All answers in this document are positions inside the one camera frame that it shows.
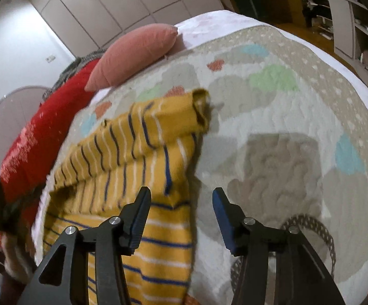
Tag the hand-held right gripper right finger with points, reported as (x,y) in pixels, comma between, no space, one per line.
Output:
(223,225)

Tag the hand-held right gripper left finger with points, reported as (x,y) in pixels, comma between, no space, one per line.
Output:
(138,225)

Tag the yellow striped knit garment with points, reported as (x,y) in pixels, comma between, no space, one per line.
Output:
(133,152)

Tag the white round headboard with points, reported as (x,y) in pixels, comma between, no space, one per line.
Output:
(6,117)

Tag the red floral blanket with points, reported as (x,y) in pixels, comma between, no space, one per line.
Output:
(47,133)

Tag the heart patterned quilt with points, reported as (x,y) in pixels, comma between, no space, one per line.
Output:
(282,127)

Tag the grey plaid cloth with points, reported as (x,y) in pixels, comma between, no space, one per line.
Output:
(72,68)

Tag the pink pillow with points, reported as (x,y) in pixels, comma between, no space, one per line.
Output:
(133,54)

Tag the white wardrobe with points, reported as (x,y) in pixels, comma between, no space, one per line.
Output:
(123,3)

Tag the white shelf unit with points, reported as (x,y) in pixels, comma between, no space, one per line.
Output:
(342,25)

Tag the wall light switch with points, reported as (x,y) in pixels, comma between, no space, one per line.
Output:
(51,58)

